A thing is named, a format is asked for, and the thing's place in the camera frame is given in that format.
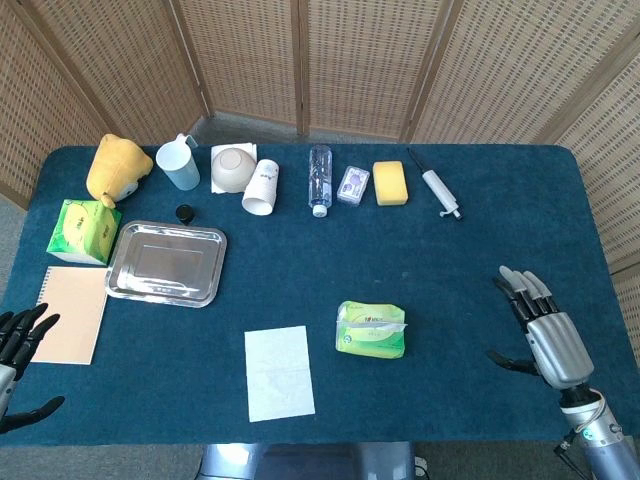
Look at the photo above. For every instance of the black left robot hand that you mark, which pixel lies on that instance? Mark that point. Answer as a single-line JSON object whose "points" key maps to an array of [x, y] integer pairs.
{"points": [[20, 337]]}

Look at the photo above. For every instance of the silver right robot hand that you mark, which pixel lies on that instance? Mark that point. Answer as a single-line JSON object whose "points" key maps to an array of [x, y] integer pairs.
{"points": [[557, 347]]}

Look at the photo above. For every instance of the green soft tissue pack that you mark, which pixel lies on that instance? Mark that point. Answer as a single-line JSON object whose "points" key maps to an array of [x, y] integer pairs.
{"points": [[370, 345]]}

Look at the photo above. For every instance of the white tissue sheet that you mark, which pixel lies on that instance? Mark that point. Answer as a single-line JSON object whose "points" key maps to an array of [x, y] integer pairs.
{"points": [[380, 326], [277, 372]]}

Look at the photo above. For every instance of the silver blue robot base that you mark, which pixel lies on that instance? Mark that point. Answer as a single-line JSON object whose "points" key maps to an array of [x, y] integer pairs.
{"points": [[310, 462]]}

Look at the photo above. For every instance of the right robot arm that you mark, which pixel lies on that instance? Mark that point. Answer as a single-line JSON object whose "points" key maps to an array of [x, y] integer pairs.
{"points": [[595, 430]]}

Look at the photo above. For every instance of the tan spiral notebook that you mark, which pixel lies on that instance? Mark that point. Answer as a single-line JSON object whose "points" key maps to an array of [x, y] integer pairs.
{"points": [[72, 315]]}

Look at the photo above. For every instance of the green tissue box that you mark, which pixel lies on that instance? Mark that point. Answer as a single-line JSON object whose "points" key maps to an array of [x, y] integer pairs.
{"points": [[82, 230]]}

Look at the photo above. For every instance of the rectangular metal tray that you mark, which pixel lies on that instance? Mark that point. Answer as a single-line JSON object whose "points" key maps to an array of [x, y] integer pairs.
{"points": [[167, 262]]}

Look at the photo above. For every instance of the yellow plush toy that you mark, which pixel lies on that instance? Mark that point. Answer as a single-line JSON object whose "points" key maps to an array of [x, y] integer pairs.
{"points": [[117, 167]]}

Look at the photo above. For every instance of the small black cap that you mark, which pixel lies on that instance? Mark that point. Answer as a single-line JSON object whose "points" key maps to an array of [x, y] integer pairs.
{"points": [[184, 214]]}

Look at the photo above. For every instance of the light blue plastic cup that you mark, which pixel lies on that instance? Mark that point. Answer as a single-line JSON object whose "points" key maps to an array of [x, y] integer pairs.
{"points": [[179, 167]]}

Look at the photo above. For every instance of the yellow sponge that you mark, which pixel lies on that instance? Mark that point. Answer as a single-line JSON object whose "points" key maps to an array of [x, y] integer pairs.
{"points": [[390, 182]]}

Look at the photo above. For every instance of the beige bowl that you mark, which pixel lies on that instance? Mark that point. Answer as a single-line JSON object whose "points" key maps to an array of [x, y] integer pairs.
{"points": [[232, 170]]}

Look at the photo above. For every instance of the dark blue table cloth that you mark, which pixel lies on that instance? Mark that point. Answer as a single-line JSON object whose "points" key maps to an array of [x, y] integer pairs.
{"points": [[300, 260]]}

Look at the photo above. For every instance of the white paper cup stack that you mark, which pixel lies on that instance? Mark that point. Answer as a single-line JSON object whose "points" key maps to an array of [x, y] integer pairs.
{"points": [[262, 187]]}

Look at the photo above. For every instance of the clear plastic water bottle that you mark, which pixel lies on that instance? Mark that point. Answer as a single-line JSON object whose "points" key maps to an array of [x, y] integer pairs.
{"points": [[320, 177]]}

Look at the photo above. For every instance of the wicker folding screen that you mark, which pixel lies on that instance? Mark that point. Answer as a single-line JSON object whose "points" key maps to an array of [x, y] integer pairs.
{"points": [[350, 60]]}

